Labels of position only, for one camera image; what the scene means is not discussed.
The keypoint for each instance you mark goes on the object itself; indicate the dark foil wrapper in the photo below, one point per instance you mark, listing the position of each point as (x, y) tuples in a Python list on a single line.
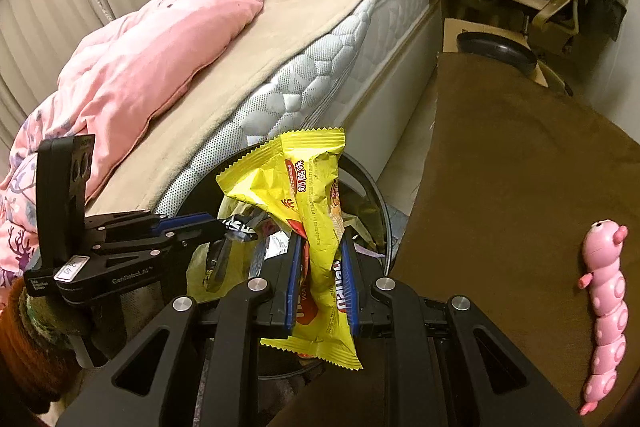
[(220, 262)]

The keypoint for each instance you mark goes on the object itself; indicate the beige bed base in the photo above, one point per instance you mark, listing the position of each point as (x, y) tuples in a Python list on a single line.
[(395, 82)]

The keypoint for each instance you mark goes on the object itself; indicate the black round disc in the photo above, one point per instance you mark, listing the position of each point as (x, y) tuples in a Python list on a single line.
[(495, 49)]

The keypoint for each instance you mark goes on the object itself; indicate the yellow chip bag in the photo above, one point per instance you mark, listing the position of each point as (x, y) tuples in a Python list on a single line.
[(310, 187)]

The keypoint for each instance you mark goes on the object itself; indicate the pink caterpillar toy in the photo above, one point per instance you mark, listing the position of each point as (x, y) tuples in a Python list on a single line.
[(607, 307)]

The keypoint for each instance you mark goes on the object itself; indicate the beige office chair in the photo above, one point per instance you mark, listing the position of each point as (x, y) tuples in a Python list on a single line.
[(550, 7)]

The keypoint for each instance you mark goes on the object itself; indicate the pink silver foil wrapper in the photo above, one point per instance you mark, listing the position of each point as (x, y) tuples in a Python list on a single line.
[(275, 249)]

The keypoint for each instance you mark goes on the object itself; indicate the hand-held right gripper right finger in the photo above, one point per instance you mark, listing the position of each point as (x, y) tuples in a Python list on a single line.
[(350, 287)]

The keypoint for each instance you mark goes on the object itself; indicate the black trash bin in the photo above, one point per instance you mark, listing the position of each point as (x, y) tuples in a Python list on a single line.
[(385, 217)]

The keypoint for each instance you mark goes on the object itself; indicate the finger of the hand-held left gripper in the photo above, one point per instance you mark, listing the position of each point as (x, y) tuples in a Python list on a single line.
[(210, 232), (190, 221)]

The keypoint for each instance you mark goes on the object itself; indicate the white quilted mattress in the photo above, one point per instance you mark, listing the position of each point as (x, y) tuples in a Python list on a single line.
[(310, 77)]

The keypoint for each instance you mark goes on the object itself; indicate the pink quilt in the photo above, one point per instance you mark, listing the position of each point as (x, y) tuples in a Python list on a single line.
[(150, 47)]

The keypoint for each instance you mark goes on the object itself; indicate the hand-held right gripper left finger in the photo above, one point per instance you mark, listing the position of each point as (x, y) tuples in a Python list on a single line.
[(295, 277)]

